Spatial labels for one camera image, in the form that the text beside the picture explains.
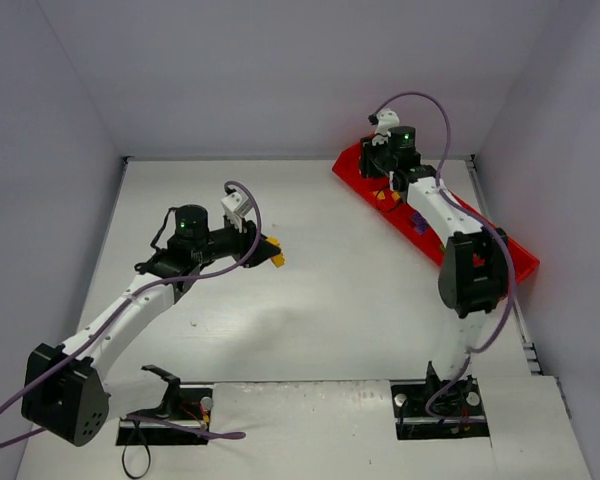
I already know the purple yellow white lego stack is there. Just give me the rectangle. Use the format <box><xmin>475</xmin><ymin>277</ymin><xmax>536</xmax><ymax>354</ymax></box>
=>
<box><xmin>267</xmin><ymin>237</ymin><xmax>285</xmax><ymax>268</ymax></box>

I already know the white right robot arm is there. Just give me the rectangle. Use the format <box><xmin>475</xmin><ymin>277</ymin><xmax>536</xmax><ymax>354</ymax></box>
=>
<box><xmin>359</xmin><ymin>125</ymin><xmax>508</xmax><ymax>382</ymax></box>

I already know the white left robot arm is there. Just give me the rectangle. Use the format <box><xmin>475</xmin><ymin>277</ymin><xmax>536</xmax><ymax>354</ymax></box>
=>
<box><xmin>21</xmin><ymin>201</ymin><xmax>282</xmax><ymax>447</ymax></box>

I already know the red divided bin tray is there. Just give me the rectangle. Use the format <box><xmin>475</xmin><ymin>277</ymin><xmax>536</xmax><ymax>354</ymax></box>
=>
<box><xmin>332</xmin><ymin>142</ymin><xmax>540</xmax><ymax>284</ymax></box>

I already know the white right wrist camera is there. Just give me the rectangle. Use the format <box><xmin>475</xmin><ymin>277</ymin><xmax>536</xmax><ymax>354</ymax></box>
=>
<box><xmin>369</xmin><ymin>108</ymin><xmax>400</xmax><ymax>146</ymax></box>

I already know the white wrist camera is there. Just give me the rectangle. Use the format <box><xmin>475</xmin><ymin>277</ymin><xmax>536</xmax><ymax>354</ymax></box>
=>
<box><xmin>369</xmin><ymin>108</ymin><xmax>400</xmax><ymax>146</ymax></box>
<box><xmin>221</xmin><ymin>190</ymin><xmax>253</xmax><ymax>233</ymax></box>

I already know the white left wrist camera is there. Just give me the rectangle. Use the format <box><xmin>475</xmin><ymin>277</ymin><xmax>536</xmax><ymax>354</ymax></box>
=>
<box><xmin>221</xmin><ymin>190</ymin><xmax>253</xmax><ymax>233</ymax></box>

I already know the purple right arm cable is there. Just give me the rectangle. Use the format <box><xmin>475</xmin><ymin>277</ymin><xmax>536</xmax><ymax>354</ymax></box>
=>
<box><xmin>374</xmin><ymin>92</ymin><xmax>519</xmax><ymax>421</ymax></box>

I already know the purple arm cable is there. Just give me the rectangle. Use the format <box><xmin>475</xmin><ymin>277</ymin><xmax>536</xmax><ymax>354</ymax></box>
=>
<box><xmin>0</xmin><ymin>180</ymin><xmax>261</xmax><ymax>449</ymax></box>
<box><xmin>374</xmin><ymin>92</ymin><xmax>519</xmax><ymax>421</ymax></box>

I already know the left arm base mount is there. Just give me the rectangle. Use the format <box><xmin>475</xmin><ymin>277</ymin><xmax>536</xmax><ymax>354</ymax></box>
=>
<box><xmin>116</xmin><ymin>365</ymin><xmax>214</xmax><ymax>447</ymax></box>

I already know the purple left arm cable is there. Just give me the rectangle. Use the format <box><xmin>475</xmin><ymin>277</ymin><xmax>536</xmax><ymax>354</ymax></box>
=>
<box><xmin>0</xmin><ymin>180</ymin><xmax>261</xmax><ymax>449</ymax></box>

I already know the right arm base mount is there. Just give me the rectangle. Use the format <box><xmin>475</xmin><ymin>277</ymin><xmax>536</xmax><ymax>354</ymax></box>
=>
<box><xmin>390</xmin><ymin>378</ymin><xmax>490</xmax><ymax>441</ymax></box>

